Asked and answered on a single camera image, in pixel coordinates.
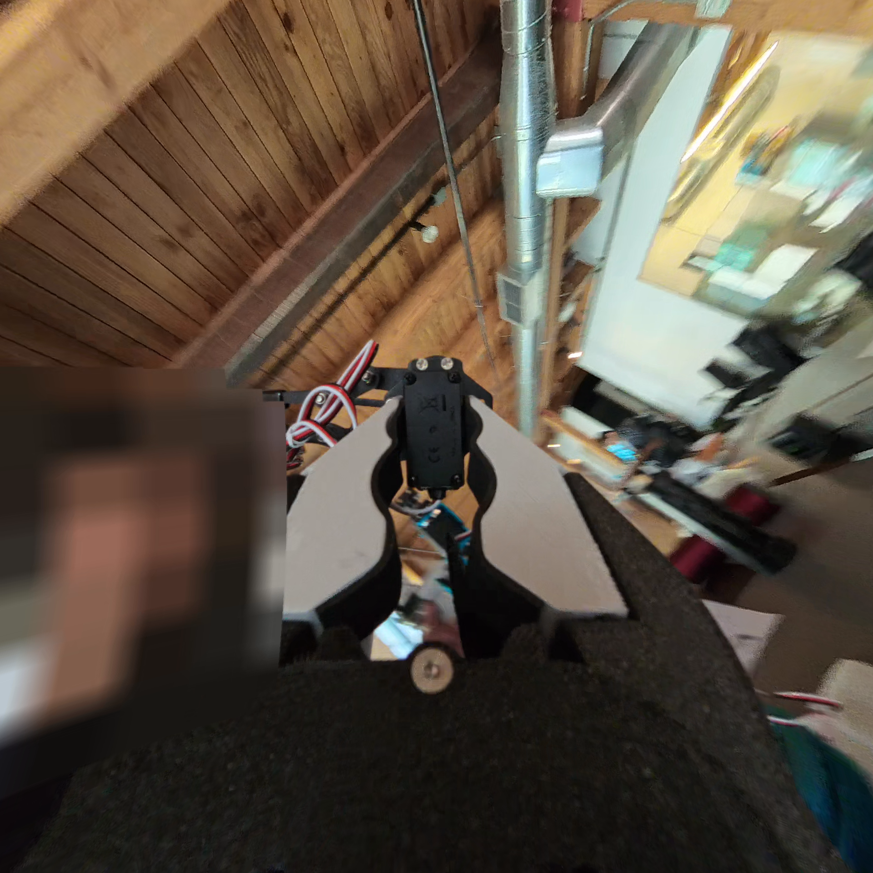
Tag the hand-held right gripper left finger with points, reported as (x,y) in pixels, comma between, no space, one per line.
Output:
(334,539)

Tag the ceiling spotlight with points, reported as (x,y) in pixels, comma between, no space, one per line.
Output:
(429,234)

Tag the thin ceiling conduit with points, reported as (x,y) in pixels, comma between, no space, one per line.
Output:
(450,170)

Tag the black servo claw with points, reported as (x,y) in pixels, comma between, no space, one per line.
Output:
(433,423)

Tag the dark red cylinder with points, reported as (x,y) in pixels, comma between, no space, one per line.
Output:
(692,556)
(750,505)

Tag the blue toy robot arm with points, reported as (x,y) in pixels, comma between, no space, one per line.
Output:
(818,784)

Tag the silver ventilation duct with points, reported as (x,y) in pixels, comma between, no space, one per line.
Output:
(525,136)

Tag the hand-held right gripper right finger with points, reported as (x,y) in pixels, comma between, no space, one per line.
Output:
(545,539)

